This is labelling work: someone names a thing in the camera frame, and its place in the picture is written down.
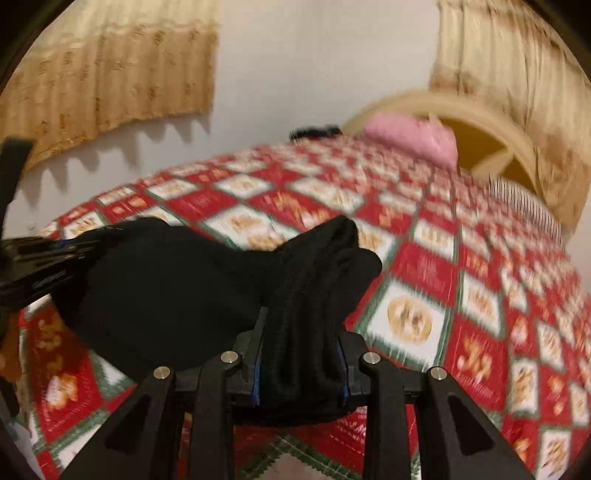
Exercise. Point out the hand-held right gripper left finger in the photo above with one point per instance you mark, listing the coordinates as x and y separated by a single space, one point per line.
257 364

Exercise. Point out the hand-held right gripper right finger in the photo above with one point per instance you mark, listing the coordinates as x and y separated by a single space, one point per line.
344 374

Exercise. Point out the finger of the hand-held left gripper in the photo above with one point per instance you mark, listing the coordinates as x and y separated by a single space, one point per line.
41 247
46 279

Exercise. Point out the black pants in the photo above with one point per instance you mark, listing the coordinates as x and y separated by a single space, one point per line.
184 286

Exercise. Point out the red white printed blanket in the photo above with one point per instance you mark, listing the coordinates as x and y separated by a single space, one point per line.
429 272

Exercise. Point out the beige patterned curtain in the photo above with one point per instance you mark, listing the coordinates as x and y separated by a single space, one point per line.
521 83
106 74

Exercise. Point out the small black object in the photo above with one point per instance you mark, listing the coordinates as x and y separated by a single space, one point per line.
316 133

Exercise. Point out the pink pillow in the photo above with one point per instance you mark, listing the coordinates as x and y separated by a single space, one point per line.
411 136

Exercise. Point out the cream curved headboard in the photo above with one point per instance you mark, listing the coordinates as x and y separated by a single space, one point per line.
480 115

